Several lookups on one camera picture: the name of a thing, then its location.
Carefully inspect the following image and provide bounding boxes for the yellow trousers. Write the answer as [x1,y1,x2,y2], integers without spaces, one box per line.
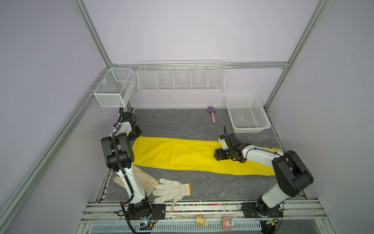
[132,136,275,176]

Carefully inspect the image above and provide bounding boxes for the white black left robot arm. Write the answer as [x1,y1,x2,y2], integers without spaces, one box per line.
[101,107,152,219]

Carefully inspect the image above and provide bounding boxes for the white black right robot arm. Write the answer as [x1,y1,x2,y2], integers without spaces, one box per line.
[214,127,314,217]

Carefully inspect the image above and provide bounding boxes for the purple pink hair brush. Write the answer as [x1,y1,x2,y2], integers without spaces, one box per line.
[207,106,216,123]

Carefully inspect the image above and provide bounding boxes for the white plastic perforated basket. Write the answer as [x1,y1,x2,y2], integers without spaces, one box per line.
[225,95,271,134]

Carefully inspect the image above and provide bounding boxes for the beige leather work glove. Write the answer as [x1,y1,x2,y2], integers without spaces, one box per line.
[113,165,159,197]

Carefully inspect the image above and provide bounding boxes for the white knitted work glove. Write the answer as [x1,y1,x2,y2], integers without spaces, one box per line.
[153,178,192,213]

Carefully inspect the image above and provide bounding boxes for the pink white plush toy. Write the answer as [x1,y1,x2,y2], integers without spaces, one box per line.
[222,216,235,232]

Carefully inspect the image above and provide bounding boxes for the yellow duck toy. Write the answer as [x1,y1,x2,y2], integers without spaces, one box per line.
[196,215,209,227]

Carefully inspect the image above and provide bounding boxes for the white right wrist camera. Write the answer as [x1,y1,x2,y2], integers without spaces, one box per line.
[219,135,230,150]

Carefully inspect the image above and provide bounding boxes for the small white mesh wire box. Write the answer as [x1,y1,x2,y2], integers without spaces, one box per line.
[94,68,136,108]

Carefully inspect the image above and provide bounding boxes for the long white wire rack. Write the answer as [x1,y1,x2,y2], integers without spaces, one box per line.
[137,60,226,92]

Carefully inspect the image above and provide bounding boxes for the aluminium frame back top bar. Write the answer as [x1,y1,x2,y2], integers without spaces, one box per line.
[111,60,290,70]

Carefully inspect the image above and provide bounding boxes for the aluminium frame bar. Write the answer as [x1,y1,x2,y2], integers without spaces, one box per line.
[111,60,290,70]
[1,68,110,234]

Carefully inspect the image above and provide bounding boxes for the aluminium front mounting rail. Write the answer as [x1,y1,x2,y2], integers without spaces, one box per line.
[77,199,335,234]

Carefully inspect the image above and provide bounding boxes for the aluminium frame corner post left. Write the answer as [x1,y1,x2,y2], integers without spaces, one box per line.
[71,0,113,68]

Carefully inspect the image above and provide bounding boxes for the aluminium frame corner post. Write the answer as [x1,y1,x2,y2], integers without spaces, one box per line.
[71,0,113,68]
[264,0,332,112]

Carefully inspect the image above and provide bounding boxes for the aluminium frame left side bar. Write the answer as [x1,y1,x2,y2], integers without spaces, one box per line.
[1,68,110,234]

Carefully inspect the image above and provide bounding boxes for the aluminium frame corner post right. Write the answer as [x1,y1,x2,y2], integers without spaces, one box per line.
[264,0,332,112]

